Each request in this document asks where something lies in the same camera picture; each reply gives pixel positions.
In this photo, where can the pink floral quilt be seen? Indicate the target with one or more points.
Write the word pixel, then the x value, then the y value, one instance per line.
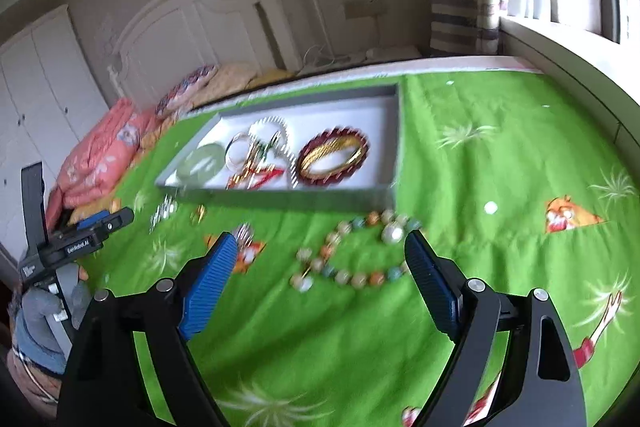
pixel 105 147

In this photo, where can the red patterned pillow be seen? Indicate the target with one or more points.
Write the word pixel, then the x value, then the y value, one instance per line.
pixel 187 89

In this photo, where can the silver filigree brooch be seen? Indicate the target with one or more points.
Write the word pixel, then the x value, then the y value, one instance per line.
pixel 162 212

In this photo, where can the wide ornate gold bangle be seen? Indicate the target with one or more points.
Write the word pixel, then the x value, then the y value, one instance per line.
pixel 330 152

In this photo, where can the pale green jade bangle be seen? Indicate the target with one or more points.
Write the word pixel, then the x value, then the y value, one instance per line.
pixel 202 164

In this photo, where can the white window sill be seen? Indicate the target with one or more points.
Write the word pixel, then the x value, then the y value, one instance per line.
pixel 565 57

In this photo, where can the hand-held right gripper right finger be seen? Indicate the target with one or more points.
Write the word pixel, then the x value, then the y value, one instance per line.
pixel 432 282

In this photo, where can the yellow floral pillow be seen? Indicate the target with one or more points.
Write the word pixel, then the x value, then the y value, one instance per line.
pixel 235 79

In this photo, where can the grey cardboard box tray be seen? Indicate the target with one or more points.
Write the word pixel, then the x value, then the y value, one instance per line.
pixel 380 117

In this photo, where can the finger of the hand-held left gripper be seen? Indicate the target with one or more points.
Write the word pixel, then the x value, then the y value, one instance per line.
pixel 112 221

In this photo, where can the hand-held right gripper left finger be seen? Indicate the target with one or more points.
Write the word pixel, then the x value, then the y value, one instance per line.
pixel 207 287

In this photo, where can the cream wooden headboard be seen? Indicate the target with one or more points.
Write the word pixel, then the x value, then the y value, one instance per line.
pixel 175 32

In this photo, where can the white wardrobe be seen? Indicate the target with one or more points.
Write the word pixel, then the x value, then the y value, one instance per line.
pixel 45 97

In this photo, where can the green printed bed sheet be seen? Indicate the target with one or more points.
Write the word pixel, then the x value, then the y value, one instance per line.
pixel 500 182

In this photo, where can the silver bangle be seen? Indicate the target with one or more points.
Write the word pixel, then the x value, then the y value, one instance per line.
pixel 230 154

